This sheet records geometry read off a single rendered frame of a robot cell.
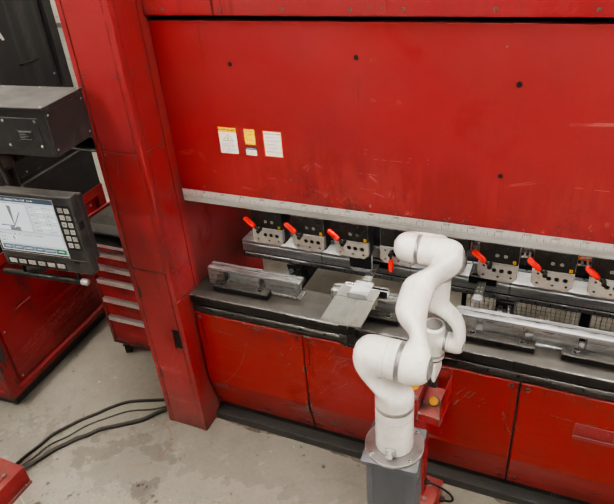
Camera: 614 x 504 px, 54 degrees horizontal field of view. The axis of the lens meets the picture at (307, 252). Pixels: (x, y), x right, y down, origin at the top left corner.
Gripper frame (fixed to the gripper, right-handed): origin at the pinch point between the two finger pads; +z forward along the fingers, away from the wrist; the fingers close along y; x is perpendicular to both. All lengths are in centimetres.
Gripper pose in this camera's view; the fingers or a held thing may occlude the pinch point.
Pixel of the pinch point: (433, 382)
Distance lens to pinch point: 248.9
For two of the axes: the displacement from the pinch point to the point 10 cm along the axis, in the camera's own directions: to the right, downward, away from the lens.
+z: 1.1, 8.0, 5.8
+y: -4.5, 5.6, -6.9
